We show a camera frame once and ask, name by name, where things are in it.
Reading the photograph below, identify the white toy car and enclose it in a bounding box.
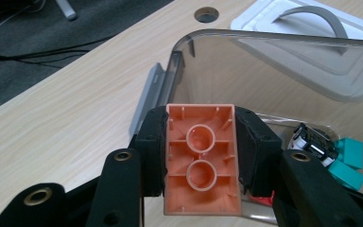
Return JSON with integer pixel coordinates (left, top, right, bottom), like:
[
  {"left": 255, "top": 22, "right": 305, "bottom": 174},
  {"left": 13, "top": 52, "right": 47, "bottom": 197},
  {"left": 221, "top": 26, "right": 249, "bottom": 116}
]
[{"left": 287, "top": 122, "right": 340, "bottom": 167}]

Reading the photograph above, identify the transparent grey storage box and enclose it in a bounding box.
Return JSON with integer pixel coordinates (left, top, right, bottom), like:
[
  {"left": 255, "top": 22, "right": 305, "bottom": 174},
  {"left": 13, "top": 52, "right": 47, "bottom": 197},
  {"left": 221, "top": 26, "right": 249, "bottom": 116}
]
[{"left": 128, "top": 28, "right": 363, "bottom": 227}]

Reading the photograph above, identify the teal building block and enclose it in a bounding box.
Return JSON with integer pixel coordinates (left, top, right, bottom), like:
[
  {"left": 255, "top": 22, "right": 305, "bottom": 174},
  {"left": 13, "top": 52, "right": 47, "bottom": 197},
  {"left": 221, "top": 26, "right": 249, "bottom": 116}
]
[
  {"left": 327, "top": 160, "right": 363, "bottom": 192},
  {"left": 334, "top": 137, "right": 363, "bottom": 170}
]

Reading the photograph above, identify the white metal stand frame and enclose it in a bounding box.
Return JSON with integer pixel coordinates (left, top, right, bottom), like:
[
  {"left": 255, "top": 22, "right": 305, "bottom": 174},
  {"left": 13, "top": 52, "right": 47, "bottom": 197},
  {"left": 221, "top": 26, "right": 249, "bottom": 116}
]
[{"left": 55, "top": 0, "right": 78, "bottom": 22}]

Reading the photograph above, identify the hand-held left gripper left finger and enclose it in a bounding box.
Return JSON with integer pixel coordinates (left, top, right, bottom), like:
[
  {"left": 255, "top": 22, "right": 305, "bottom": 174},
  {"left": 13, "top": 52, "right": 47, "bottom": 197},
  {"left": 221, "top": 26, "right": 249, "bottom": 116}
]
[{"left": 134, "top": 105, "right": 170, "bottom": 198}]

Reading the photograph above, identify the white box lid grey handle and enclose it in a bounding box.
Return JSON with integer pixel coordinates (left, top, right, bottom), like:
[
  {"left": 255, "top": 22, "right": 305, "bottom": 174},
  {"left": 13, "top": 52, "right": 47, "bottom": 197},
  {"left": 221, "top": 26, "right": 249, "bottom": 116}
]
[{"left": 230, "top": 0, "right": 363, "bottom": 104}]

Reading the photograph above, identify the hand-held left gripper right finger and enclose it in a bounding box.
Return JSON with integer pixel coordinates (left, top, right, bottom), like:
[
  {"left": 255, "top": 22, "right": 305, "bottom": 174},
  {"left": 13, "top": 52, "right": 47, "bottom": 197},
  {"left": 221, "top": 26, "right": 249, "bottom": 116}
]
[{"left": 233, "top": 106, "right": 284, "bottom": 198}]

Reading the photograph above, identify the salmon building block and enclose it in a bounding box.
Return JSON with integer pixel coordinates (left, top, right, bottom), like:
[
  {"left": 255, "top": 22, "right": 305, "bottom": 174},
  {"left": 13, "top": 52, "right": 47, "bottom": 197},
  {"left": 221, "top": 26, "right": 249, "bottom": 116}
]
[{"left": 163, "top": 103, "right": 243, "bottom": 218}]

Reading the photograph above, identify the black floor cable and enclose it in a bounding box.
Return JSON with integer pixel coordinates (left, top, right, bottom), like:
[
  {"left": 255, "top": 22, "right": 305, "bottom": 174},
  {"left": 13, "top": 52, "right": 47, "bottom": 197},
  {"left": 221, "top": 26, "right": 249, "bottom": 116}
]
[
  {"left": 0, "top": 33, "right": 116, "bottom": 64},
  {"left": 18, "top": 50, "right": 91, "bottom": 69}
]

